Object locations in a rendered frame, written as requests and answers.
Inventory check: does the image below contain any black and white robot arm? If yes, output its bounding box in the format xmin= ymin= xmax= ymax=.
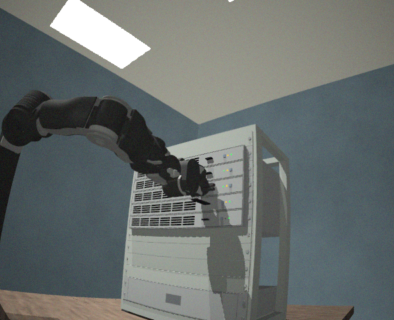
xmin=0 ymin=90 xmax=181 ymax=185

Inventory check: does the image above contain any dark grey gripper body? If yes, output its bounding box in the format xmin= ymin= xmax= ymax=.
xmin=162 ymin=158 xmax=200 ymax=197

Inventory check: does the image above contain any white server rack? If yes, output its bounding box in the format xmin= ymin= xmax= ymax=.
xmin=121 ymin=124 xmax=291 ymax=320

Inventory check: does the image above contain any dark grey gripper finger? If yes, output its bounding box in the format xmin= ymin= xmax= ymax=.
xmin=191 ymin=184 xmax=215 ymax=197
xmin=199 ymin=164 xmax=215 ymax=187

